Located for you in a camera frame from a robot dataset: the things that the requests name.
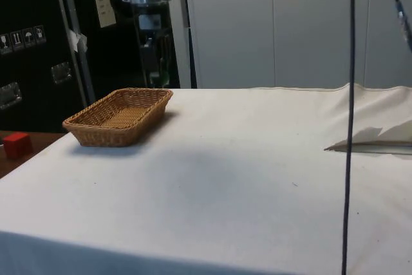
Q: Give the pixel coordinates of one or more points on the pale locker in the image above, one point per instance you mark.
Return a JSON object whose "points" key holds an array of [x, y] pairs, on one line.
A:
{"points": [[231, 30]]}

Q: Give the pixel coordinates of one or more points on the brown wicker basket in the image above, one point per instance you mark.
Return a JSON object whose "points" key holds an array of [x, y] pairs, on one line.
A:
{"points": [[122, 117]]}

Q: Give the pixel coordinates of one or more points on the red cube block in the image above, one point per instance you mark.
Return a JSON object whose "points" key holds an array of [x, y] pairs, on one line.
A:
{"points": [[16, 146]]}

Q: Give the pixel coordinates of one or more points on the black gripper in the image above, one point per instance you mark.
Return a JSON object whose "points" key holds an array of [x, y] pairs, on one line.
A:
{"points": [[149, 21]]}

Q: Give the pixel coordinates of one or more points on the black cabinet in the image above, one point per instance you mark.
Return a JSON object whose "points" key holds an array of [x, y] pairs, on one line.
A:
{"points": [[32, 78]]}

